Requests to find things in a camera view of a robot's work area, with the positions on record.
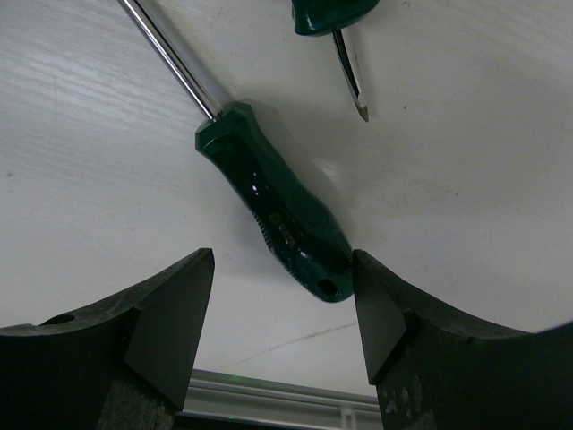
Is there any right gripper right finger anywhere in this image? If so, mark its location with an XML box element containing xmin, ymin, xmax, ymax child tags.
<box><xmin>353</xmin><ymin>250</ymin><xmax>572</xmax><ymax>429</ymax></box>

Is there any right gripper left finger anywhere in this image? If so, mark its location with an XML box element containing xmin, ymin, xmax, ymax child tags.
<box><xmin>1</xmin><ymin>248</ymin><xmax>214</xmax><ymax>429</ymax></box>

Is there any long green screwdriver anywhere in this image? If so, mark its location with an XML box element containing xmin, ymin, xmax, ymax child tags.
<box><xmin>121</xmin><ymin>1</ymin><xmax>354</xmax><ymax>303</ymax></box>

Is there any short green screwdriver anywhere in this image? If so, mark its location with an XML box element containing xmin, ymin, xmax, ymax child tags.
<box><xmin>291</xmin><ymin>0</ymin><xmax>379</xmax><ymax>123</ymax></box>

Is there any aluminium mounting rail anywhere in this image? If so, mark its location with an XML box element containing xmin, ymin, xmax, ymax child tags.
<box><xmin>175</xmin><ymin>370</ymin><xmax>383</xmax><ymax>429</ymax></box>

